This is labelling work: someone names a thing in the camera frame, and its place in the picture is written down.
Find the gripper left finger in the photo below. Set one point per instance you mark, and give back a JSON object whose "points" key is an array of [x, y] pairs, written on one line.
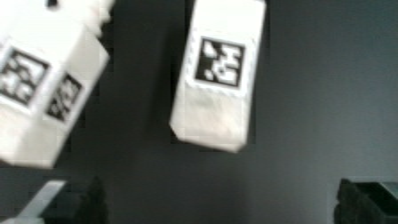
{"points": [[66, 204]]}

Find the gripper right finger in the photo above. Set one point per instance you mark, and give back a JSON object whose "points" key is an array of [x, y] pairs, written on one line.
{"points": [[366, 203]]}

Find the white table leg with tag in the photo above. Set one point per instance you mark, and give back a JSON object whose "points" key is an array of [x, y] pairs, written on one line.
{"points": [[209, 114]]}

